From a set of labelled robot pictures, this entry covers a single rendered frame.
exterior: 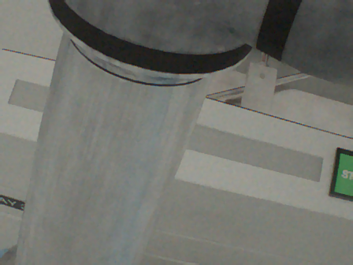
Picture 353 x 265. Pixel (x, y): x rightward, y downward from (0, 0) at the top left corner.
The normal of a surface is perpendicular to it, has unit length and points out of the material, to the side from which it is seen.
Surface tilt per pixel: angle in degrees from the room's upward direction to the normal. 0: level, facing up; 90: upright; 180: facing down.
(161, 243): 90
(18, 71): 0
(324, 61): 94
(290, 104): 0
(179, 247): 90
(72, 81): 72
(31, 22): 0
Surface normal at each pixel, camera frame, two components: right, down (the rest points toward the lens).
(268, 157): 0.07, -0.45
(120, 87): -0.21, 0.65
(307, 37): -0.38, 0.74
